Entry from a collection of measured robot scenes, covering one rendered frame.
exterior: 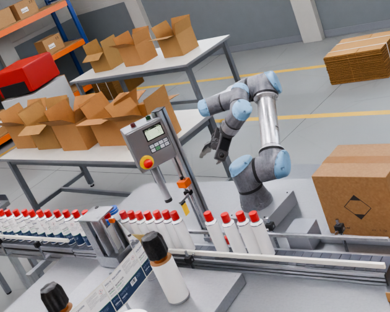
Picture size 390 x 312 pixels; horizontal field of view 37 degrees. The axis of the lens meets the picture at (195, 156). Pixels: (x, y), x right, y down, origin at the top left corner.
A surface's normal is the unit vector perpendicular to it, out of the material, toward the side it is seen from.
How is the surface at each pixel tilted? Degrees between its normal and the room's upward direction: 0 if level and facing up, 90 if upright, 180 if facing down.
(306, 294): 0
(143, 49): 90
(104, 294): 90
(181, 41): 91
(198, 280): 0
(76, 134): 90
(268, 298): 0
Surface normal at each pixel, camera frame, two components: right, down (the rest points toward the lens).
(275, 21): -0.61, 0.51
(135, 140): 0.33, 0.25
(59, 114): 0.72, -0.10
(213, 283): -0.36, -0.86
